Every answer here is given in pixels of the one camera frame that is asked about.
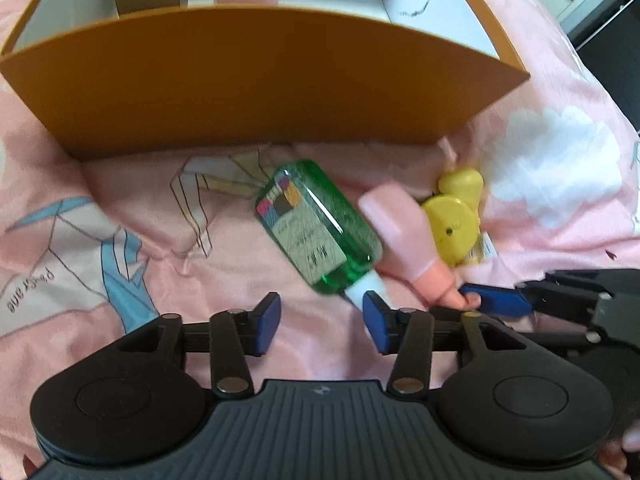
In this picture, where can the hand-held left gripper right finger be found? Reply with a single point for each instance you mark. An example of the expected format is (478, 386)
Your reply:
(375, 322)

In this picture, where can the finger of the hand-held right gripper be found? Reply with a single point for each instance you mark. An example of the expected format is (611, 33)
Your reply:
(500, 302)

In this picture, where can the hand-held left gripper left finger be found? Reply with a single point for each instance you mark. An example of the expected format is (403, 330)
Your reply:
(267, 322)

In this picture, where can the yellow bulb-shaped bottle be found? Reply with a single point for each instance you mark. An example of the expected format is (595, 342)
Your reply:
(452, 225)

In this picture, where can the pink squeeze bottle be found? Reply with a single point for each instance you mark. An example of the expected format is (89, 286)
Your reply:
(400, 230)

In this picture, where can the green transparent bottle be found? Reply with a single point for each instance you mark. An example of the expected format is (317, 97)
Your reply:
(320, 230)

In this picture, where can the orange cardboard box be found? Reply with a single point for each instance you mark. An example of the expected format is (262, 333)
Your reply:
(250, 85)

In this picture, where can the dark furniture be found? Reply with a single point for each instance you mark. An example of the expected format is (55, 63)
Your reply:
(615, 35)

